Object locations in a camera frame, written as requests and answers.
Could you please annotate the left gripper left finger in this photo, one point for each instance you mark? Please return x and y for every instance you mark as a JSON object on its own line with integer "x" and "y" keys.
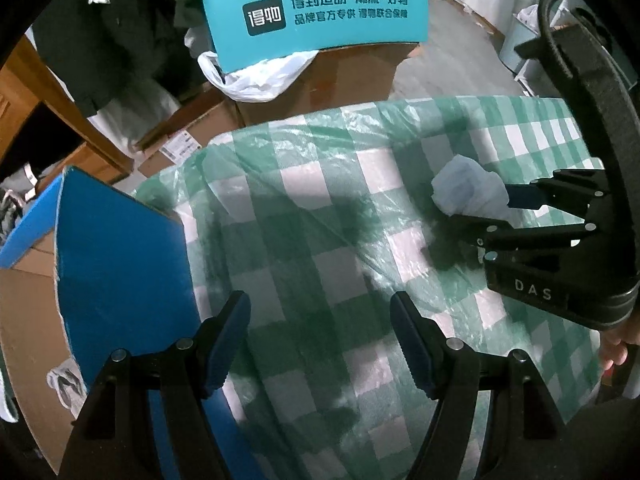
{"x": 144, "y": 418}

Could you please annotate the brown cardboard box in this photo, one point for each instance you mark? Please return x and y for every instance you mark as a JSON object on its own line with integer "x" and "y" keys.
{"x": 336, "y": 77}

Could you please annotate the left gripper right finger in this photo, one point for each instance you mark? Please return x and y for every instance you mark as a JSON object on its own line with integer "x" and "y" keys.
{"x": 525, "y": 437}

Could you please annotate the wooden louvered wardrobe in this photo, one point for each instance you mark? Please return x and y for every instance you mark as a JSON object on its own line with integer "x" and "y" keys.
{"x": 43, "y": 131}

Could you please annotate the teal shoe box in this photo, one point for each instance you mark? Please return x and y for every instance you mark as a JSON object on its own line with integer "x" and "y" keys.
{"x": 246, "y": 32}

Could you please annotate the white fluffy sock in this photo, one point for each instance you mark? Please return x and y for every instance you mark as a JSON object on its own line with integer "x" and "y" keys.
{"x": 464, "y": 187}

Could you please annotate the person's right hand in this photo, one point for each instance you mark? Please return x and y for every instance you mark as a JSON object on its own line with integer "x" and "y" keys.
{"x": 615, "y": 343}

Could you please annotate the patterned white cloth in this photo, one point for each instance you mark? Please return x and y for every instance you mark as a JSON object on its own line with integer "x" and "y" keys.
{"x": 67, "y": 382}

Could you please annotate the green checkered tablecloth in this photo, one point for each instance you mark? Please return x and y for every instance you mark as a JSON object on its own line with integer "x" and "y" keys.
{"x": 320, "y": 219}

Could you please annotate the white plastic bag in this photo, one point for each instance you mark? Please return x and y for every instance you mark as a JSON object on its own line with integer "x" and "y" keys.
{"x": 262, "y": 82}

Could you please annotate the black hanging jacket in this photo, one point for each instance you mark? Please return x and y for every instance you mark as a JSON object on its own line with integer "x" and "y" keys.
{"x": 99, "y": 47}

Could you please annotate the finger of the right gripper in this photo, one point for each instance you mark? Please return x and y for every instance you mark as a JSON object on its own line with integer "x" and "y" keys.
{"x": 566, "y": 189}
{"x": 500, "y": 227}

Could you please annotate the blue cardboard box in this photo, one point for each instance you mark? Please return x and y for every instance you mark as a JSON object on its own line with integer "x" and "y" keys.
{"x": 89, "y": 270}

